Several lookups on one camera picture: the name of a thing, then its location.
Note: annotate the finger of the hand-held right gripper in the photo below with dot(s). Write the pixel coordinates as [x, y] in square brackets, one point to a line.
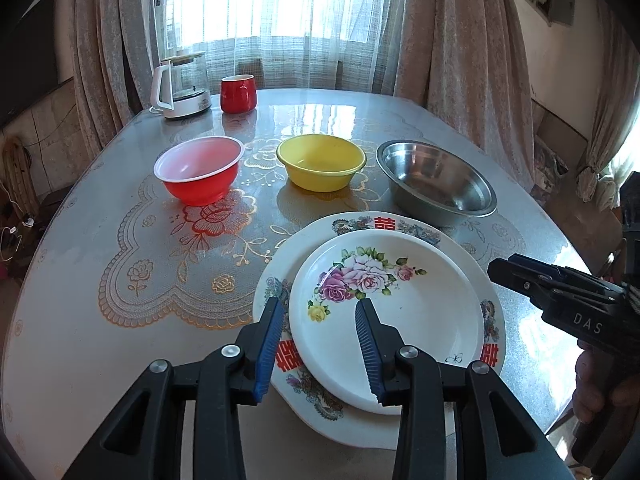
[560, 274]
[515, 280]

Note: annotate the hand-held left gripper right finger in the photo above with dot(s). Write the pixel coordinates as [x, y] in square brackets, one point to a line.
[367, 345]

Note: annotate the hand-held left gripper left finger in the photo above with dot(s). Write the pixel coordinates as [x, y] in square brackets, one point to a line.
[267, 350]

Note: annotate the white rose print plate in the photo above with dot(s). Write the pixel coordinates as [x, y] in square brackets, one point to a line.
[415, 310]

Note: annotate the white plate red emblem rim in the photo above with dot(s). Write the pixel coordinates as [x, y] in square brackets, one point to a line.
[385, 221]

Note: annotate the stainless steel bowl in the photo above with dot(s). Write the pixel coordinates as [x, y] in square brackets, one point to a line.
[435, 180]

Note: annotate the red plastic bowl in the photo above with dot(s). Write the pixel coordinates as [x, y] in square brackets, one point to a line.
[200, 190]

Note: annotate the yellow plastic bowl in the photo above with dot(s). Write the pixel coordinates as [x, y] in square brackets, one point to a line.
[320, 175]

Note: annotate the person's right hand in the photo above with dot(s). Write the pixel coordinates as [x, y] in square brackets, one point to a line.
[587, 390]

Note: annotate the patterned fabric bundle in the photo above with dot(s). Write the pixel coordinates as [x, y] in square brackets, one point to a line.
[547, 170]

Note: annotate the lace floral table mat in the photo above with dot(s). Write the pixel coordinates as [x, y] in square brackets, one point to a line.
[165, 270]

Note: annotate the tied beige curtain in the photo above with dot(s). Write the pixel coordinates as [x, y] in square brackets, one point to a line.
[605, 135]

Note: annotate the beige velvet curtain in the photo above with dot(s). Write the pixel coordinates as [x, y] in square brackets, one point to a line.
[110, 60]
[460, 60]

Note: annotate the red mug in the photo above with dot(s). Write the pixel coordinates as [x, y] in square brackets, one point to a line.
[237, 97]

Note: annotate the white glass electric kettle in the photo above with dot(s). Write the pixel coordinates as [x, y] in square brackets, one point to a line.
[187, 100]

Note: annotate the wooden chair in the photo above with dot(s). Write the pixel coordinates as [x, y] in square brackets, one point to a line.
[20, 175]

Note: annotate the white sheer curtain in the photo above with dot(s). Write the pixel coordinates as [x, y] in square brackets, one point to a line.
[280, 20]

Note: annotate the black flat television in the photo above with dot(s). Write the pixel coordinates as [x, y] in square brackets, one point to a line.
[25, 60]

